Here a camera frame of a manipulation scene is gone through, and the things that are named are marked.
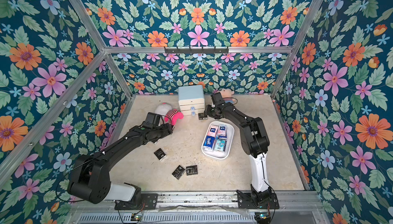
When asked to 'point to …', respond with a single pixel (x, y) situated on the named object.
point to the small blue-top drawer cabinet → (191, 99)
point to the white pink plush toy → (168, 115)
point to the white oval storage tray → (219, 155)
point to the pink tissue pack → (212, 133)
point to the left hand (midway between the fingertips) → (170, 130)
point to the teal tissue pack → (219, 144)
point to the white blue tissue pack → (222, 131)
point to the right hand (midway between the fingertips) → (207, 111)
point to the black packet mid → (159, 154)
